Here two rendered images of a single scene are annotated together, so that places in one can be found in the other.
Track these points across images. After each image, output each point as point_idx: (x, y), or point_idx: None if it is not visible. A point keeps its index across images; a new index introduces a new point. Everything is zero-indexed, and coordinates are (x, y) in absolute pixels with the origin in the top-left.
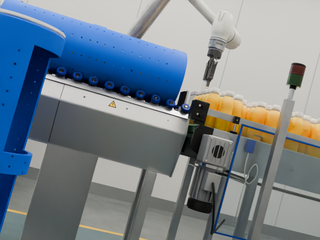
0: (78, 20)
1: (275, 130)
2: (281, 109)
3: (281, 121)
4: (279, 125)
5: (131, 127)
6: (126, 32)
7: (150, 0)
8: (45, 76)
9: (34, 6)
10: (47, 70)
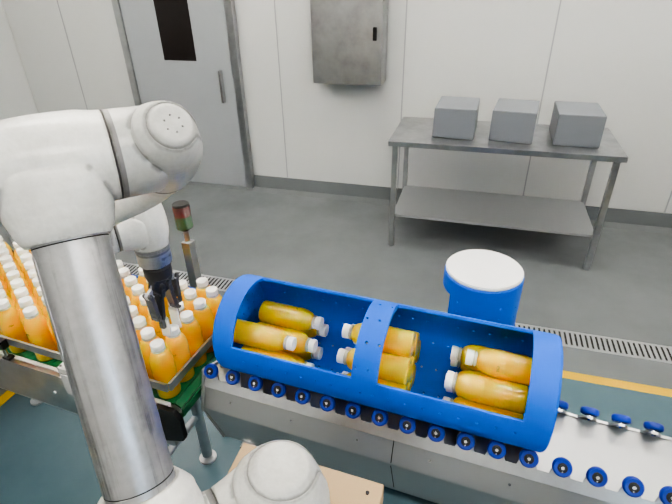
0: (423, 308)
1: (196, 274)
2: (191, 254)
3: (198, 262)
4: (198, 266)
5: None
6: (163, 461)
7: (114, 299)
8: (448, 309)
9: (504, 324)
10: (449, 304)
